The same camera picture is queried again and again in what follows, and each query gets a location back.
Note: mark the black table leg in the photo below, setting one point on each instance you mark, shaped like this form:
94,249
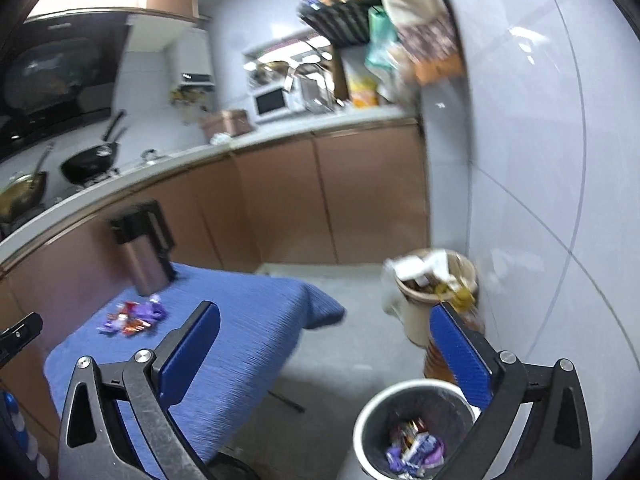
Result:
287,401

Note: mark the patterned hanging cloth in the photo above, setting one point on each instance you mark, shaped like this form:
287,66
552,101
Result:
432,45

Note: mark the brown kitchen base cabinets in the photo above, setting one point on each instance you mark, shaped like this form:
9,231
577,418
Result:
325,190

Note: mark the green plastic bag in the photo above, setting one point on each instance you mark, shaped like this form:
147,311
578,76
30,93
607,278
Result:
382,40

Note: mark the black glass range hood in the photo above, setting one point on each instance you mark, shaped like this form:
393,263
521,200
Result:
55,80

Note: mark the white dish cloth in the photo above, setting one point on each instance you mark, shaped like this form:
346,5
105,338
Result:
220,138

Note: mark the yellow packet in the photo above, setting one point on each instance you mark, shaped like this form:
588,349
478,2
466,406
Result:
362,91

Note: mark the black waste bin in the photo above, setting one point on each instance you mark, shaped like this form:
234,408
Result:
375,410

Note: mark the black frying pan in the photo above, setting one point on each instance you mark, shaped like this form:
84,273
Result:
90,162

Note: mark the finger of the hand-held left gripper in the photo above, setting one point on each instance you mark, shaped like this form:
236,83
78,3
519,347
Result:
20,332

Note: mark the glass pot lid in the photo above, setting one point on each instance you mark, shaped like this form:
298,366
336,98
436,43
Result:
149,156

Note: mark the steel electric kettle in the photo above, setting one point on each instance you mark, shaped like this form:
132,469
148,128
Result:
145,255

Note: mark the black wall rack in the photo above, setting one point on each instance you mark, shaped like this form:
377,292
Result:
340,15

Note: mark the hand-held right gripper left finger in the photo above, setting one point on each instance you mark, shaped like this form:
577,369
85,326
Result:
187,355

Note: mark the small purple wrapper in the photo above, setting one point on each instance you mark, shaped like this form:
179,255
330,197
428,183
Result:
425,452

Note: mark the golden wok with lid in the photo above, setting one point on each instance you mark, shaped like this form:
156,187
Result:
22,192

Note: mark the pile of candy wrappers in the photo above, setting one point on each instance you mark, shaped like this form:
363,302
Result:
127,321

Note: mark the white water heater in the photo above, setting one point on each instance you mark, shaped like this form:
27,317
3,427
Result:
192,57

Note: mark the blue towel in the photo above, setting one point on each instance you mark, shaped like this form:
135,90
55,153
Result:
225,360

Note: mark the brown rice cooker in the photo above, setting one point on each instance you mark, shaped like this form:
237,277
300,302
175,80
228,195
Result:
227,122

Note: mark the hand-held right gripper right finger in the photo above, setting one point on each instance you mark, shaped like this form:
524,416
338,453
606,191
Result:
462,355

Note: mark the chrome kitchen faucet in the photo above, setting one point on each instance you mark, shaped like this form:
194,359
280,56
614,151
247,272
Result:
310,87

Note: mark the purple candy wrapper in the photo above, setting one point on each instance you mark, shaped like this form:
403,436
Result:
150,311

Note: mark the white microwave oven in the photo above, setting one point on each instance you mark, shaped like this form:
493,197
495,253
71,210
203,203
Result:
270,102

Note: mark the beige trash bin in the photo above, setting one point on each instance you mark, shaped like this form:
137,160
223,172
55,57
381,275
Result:
430,300

